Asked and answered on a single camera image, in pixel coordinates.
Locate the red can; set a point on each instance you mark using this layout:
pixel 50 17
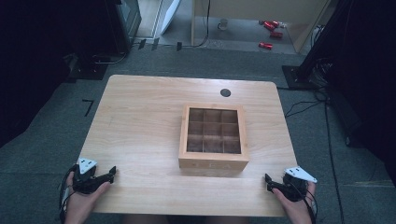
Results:
pixel 269 25
pixel 265 45

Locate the white cup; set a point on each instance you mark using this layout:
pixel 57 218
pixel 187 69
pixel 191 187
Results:
pixel 222 24

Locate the black floor base plate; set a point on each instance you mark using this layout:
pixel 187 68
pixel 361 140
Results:
pixel 87 72

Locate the person's right hand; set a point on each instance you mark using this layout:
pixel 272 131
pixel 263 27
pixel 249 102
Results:
pixel 295 208

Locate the black round table grommet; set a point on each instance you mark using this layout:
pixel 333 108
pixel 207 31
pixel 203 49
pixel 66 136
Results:
pixel 225 92

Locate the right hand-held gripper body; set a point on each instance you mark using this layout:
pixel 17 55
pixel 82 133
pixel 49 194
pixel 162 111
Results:
pixel 295 183

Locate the wooden compartment box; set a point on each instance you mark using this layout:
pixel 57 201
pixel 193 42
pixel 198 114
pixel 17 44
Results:
pixel 213 137

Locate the white board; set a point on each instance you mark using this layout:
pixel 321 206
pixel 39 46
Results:
pixel 170 15

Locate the black tape corner mark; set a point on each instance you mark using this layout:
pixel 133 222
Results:
pixel 88 106

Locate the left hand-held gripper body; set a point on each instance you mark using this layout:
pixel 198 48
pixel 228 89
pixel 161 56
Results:
pixel 83 182

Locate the black stand with base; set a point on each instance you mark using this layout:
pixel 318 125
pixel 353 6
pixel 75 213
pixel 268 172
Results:
pixel 314 62

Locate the person's left hand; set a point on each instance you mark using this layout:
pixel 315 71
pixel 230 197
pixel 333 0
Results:
pixel 79 203

